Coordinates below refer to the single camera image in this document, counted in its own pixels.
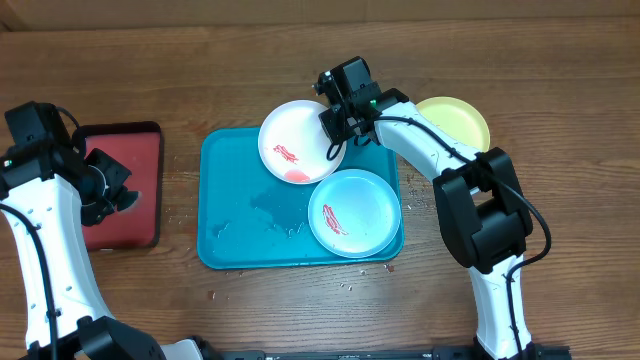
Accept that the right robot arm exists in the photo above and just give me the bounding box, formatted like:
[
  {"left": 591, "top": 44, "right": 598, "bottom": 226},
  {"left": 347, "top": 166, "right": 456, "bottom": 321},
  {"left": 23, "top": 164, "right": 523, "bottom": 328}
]
[{"left": 316, "top": 84, "right": 540, "bottom": 359}]

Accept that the white plate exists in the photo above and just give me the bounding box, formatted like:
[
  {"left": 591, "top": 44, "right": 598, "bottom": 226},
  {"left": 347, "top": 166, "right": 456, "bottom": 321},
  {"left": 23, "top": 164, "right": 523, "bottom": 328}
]
[{"left": 258, "top": 100, "right": 347, "bottom": 185}]

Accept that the blue plastic tray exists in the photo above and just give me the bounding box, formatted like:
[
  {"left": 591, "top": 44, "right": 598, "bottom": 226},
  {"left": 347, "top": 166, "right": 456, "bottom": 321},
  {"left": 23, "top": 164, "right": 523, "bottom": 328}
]
[{"left": 196, "top": 126, "right": 405, "bottom": 271}]

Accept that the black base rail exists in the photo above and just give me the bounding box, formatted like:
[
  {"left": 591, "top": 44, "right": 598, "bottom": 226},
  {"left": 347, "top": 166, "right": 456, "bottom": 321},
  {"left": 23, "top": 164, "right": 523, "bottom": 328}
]
[{"left": 214, "top": 344, "right": 572, "bottom": 360}]

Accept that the green scrub sponge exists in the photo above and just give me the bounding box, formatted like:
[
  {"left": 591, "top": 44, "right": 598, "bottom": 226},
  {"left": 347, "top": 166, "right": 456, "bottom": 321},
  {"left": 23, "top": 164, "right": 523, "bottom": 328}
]
[{"left": 114, "top": 190, "right": 139, "bottom": 212}]

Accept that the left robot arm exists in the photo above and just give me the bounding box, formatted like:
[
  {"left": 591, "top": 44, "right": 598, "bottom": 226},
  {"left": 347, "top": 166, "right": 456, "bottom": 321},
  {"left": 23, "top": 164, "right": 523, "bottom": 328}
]
[{"left": 1, "top": 149, "right": 203, "bottom": 360}]

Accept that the light blue plate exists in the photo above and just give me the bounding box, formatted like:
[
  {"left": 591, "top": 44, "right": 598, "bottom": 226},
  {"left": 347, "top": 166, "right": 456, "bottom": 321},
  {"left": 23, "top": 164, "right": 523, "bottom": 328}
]
[{"left": 308, "top": 169, "right": 401, "bottom": 259}]

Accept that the dark tray with red liquid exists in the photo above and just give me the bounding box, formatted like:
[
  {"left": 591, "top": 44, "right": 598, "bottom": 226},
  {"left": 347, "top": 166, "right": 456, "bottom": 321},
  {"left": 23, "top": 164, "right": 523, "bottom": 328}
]
[{"left": 73, "top": 121, "right": 164, "bottom": 251}]

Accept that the yellow plate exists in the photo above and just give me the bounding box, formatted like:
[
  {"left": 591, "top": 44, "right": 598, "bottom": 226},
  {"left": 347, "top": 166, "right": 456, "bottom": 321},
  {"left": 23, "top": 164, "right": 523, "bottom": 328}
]
[{"left": 416, "top": 96, "right": 490, "bottom": 151}]

